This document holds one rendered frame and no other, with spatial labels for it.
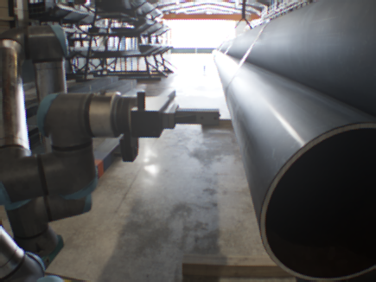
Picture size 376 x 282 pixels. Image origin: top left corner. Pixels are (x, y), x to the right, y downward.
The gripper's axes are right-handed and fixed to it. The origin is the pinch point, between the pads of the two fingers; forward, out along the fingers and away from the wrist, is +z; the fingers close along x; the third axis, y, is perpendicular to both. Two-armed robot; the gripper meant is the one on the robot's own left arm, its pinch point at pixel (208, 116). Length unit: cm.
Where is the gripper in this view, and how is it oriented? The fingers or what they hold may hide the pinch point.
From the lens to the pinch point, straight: 52.3
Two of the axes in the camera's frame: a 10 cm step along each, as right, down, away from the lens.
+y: 0.0, -9.5, -3.3
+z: 10.0, 0.3, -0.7
